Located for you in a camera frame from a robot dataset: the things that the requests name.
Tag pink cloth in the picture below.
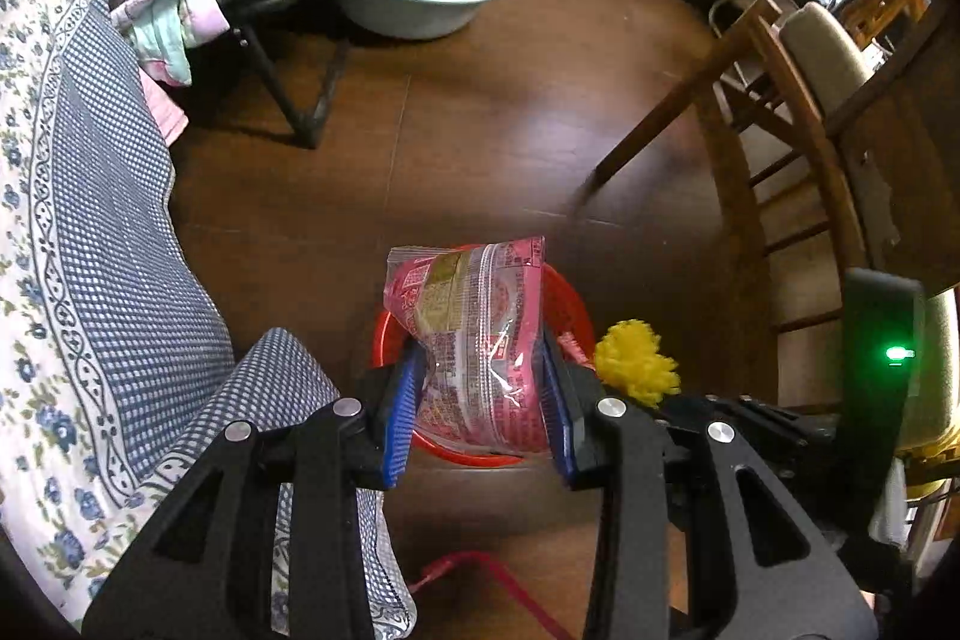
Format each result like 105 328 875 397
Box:
142 70 188 150

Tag beige chair cushion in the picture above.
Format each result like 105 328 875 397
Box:
780 1 878 124

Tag yellow pompom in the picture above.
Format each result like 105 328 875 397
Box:
594 319 682 408

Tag red plastic basket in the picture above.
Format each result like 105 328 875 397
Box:
373 246 597 467

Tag wooden chair with cushion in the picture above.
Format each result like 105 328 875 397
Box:
592 0 960 453

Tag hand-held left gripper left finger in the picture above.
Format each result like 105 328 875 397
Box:
81 344 428 640

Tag pink cord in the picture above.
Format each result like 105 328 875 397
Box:
420 550 575 640

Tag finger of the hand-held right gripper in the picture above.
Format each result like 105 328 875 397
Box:
654 391 848 461

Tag pink noodle packet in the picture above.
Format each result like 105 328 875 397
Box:
382 236 556 453

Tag blue floral blanket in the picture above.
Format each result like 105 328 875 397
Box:
0 0 417 637

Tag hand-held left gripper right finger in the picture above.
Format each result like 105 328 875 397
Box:
540 329 880 640

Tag light teal cloth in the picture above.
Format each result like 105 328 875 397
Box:
127 0 230 86

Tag black folding stand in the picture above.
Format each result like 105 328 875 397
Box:
184 0 353 150

